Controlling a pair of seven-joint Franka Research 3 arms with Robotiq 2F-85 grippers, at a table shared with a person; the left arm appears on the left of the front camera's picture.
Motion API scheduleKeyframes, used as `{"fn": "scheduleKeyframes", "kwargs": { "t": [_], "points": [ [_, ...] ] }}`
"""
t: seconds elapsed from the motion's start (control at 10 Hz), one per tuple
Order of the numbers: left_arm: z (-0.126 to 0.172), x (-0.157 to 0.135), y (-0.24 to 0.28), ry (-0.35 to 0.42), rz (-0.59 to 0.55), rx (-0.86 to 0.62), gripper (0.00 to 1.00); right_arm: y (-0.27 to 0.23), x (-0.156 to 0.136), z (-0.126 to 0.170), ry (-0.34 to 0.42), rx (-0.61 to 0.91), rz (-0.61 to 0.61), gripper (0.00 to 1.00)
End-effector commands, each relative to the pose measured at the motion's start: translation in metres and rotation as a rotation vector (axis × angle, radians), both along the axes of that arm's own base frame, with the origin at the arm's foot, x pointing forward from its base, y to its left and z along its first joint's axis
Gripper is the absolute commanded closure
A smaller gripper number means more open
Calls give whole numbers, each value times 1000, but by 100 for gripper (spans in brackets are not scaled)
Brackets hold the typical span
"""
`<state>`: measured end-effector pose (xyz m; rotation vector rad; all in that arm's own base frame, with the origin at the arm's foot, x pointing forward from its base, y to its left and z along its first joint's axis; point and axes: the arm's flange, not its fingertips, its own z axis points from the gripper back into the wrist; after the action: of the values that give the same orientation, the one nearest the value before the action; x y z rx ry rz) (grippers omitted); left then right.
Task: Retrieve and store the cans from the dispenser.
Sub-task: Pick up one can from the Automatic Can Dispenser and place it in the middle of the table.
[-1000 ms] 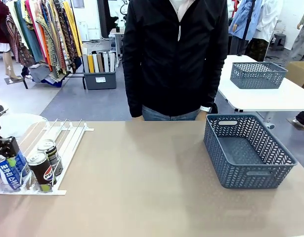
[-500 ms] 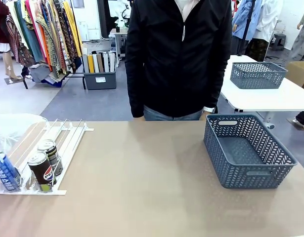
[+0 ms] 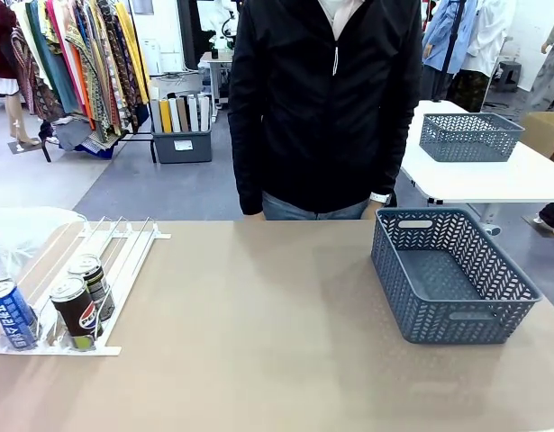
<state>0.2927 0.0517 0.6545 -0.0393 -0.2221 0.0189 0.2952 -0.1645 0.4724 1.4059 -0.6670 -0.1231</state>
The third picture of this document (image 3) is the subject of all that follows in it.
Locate person's black zip jacket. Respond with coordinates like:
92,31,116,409
228,0,424,216

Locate black clothes rack frame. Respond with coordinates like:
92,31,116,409
41,128,159,164

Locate patterned hanging garments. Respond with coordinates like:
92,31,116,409
62,0,141,139

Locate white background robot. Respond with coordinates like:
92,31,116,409
211,0,238,50

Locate white material roll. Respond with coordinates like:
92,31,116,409
168,96,183,134
198,94,212,132
186,94,200,133

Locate yellow hanging garment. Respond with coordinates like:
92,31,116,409
115,0,150,105

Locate grey plastic stool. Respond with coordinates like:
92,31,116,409
491,60,522,94

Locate mannequin in white shirt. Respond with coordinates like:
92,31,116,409
451,0,516,113

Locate person's pale inner shirt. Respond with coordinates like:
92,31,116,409
316,0,366,41

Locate person's left forearm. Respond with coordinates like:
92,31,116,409
369,105,420,199

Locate black Pepsi can green patch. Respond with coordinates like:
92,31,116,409
50,274,104,351

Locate white air purifier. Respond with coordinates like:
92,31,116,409
139,38,163,77

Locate grey material roll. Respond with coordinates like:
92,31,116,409
149,97,163,134

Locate brown material roll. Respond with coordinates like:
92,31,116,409
176,96,191,133

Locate fabric pile on floor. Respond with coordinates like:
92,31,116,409
54,115,124,159

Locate white background desk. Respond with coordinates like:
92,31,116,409
198,49,235,112

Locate white side table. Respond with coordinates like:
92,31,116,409
400,99,554,238

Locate brown cardboard box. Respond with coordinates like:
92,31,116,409
519,111,554,164

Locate grey plastic storage bin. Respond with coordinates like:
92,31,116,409
150,129,213,165

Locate mannequin in dark red coat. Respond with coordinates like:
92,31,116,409
0,0,42,154

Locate person's blue jeans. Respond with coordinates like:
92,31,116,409
261,191,379,221

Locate blue-grey plastic woven basket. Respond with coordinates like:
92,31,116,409
370,207,544,346
419,112,526,163

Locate black upright panel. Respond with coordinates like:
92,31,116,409
177,0,208,71

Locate black stand pole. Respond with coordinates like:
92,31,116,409
438,0,468,103

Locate yellow material roll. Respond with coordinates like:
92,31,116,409
159,98,173,134

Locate white translucent plastic bag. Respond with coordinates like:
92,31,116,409
0,205,86,289

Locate teal hanging garment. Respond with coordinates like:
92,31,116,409
26,0,82,116

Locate person's right forearm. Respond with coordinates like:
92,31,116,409
228,107,268,216

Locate white wire can dispenser rack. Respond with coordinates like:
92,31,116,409
0,216,173,357

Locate blue Pepsi can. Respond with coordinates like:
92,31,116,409
0,278,39,351

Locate mannequin in blue shirt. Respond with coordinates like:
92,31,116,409
420,0,478,104

